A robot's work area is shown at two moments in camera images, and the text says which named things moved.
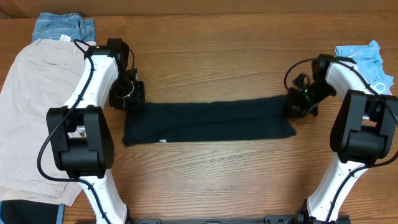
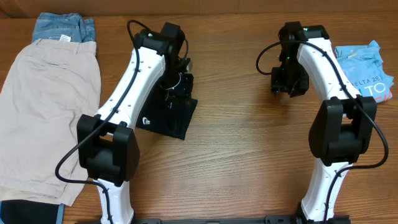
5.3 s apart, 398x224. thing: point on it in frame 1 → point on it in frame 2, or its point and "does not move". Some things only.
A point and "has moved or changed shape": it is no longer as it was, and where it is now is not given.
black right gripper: (296, 107) → (300, 89)
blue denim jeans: (66, 27) does not move
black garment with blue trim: (27, 211) does not move
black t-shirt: (155, 122) has moved or changed shape
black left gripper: (139, 96) → (183, 93)
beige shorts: (44, 76) does not move
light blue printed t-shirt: (369, 62) does not move
